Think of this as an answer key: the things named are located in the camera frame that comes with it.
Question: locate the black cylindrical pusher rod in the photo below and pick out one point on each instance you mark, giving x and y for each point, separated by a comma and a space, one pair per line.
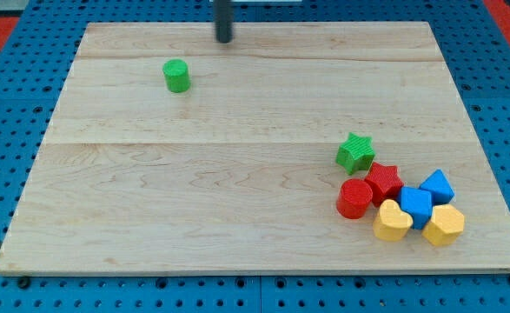
223, 20

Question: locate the red cylinder block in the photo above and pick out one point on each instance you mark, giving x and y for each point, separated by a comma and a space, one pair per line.
354, 198

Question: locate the yellow heart block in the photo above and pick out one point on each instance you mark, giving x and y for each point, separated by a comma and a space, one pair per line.
391, 222

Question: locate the blue cube block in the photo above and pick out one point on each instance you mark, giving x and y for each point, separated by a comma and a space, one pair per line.
418, 204

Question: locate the blue triangular prism block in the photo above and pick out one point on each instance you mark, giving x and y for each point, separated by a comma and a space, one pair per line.
439, 187

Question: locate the green star block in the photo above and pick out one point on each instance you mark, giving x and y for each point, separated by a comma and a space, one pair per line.
355, 154

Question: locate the red star block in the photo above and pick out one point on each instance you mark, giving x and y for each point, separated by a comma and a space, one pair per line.
384, 182

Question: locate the yellow hexagon block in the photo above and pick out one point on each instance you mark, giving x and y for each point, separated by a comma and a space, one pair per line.
444, 226

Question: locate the light wooden board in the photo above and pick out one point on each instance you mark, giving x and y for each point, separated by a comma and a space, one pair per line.
237, 175

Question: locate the green cylinder block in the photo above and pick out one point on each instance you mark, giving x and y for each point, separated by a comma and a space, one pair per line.
176, 74

